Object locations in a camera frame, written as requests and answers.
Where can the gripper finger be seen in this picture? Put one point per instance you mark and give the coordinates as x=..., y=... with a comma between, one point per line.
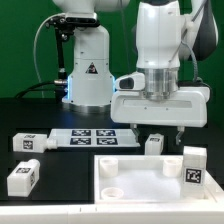
x=136, y=132
x=180, y=130

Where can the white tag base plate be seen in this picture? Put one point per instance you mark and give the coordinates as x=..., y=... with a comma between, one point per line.
x=94, y=137

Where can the white square tabletop tray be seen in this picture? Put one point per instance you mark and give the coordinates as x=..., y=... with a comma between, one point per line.
x=143, y=180

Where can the black camera stand pole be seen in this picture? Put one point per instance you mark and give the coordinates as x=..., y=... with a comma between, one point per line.
x=62, y=74

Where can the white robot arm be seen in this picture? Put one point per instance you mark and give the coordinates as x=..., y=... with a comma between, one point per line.
x=163, y=38

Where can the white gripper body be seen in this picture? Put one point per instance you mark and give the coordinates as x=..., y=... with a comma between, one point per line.
x=184, y=108

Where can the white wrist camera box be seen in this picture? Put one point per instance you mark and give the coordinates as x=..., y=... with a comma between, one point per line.
x=131, y=82

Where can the black camera on stand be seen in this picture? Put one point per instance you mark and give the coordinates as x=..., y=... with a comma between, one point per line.
x=74, y=20

